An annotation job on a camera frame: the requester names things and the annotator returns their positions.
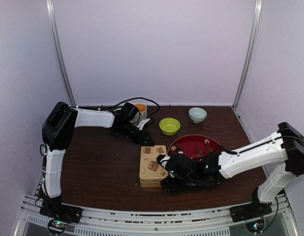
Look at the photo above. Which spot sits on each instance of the pale blue bowl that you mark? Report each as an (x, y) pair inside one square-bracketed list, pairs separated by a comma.
[(197, 114)]

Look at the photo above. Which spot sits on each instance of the round red tray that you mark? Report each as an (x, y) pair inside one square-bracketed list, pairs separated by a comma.
[(191, 145)]

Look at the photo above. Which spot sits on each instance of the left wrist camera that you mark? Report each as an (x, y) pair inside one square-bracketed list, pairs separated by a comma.
[(129, 111)]

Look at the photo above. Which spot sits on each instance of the metal serving tongs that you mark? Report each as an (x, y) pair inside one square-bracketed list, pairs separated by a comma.
[(201, 151)]

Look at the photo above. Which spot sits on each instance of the aluminium frame post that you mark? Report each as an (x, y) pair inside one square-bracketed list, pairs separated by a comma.
[(59, 54), (256, 19)]

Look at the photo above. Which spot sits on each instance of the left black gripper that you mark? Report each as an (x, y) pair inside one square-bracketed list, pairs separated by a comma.
[(144, 136)]

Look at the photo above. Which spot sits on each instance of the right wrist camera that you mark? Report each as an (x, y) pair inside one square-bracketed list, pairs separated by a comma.
[(178, 165)]

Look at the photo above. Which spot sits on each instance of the lime green bowl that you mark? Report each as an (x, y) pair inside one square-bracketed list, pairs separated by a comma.
[(169, 126)]

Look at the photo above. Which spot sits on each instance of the beige tin box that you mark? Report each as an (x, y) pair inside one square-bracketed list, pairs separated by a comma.
[(150, 184)]

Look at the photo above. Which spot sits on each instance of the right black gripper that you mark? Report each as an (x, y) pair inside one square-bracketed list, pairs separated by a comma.
[(167, 184)]

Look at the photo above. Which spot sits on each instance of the right aluminium frame post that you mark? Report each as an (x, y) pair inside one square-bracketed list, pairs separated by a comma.
[(256, 19)]

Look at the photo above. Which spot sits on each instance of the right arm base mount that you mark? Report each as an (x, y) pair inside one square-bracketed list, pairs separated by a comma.
[(252, 216)]

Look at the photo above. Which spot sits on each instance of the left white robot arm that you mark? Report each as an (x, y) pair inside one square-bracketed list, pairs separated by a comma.
[(57, 133)]

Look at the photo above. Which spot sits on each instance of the bear print tin lid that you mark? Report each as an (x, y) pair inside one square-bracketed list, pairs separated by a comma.
[(150, 170)]

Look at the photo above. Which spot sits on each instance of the patterned mug yellow inside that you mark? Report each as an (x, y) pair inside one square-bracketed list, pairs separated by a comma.
[(142, 113)]

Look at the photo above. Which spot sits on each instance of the front metal rail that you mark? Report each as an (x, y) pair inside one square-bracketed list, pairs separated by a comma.
[(206, 222)]

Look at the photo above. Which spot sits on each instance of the left aluminium frame post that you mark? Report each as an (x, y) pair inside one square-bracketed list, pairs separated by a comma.
[(59, 54)]

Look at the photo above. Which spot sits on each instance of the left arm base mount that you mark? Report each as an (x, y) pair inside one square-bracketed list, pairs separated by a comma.
[(61, 216)]

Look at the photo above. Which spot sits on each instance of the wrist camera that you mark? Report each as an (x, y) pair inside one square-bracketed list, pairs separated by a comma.
[(129, 111), (178, 165)]

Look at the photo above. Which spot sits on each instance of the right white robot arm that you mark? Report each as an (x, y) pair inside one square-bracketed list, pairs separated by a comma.
[(285, 146)]

